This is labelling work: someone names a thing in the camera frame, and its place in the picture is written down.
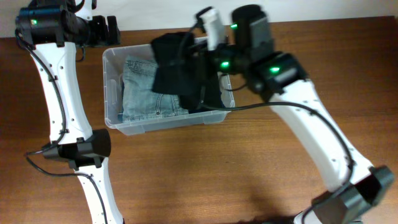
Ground clear plastic storage bin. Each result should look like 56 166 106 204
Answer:
103 44 228 136

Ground black garment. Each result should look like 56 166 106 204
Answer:
179 74 224 114
150 32 201 96

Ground light blue jeans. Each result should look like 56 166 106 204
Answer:
121 55 189 123

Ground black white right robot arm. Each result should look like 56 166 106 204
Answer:
195 4 394 224

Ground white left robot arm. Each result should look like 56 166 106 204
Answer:
15 0 124 223

